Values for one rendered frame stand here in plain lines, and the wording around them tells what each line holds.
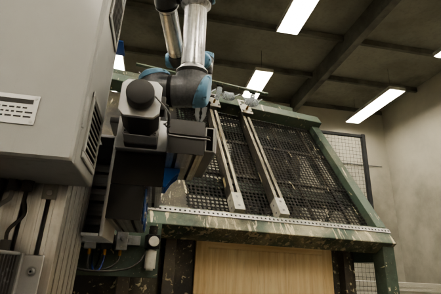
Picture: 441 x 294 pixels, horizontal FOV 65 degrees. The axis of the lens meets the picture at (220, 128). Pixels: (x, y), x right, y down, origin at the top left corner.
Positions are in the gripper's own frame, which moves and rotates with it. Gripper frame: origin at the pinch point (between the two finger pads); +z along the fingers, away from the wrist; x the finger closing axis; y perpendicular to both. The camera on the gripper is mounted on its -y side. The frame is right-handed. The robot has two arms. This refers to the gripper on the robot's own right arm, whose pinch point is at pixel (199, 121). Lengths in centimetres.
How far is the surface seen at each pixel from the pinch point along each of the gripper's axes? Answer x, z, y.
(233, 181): -25.9, 34.9, 20.9
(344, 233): -93, 56, 6
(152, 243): 17, 54, -28
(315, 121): -111, -3, 112
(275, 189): -53, 39, 24
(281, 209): -53, 45, 9
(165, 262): 9, 74, -4
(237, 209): -26, 45, 1
